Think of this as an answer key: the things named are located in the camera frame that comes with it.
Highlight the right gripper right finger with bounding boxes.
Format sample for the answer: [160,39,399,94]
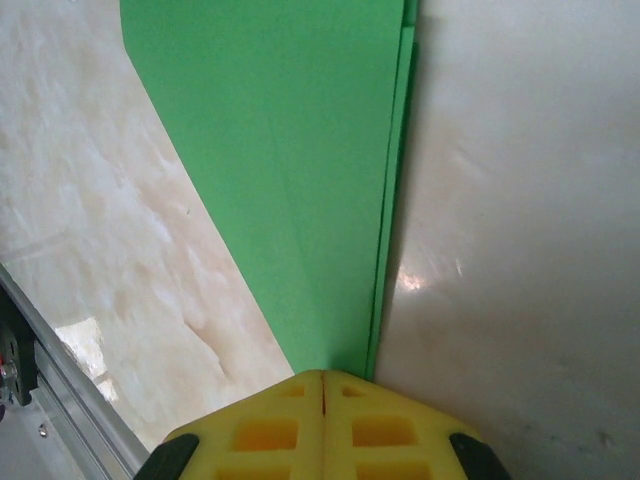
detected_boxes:
[323,369,511,480]

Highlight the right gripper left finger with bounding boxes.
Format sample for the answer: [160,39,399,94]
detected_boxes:
[142,369,325,480]

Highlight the green square paper sheet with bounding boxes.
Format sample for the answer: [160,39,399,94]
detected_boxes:
[119,0,421,381]

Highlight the aluminium mounting rail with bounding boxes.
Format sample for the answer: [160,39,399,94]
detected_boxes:
[0,262,154,480]

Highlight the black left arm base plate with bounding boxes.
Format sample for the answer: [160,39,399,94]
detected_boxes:
[0,294,37,407]

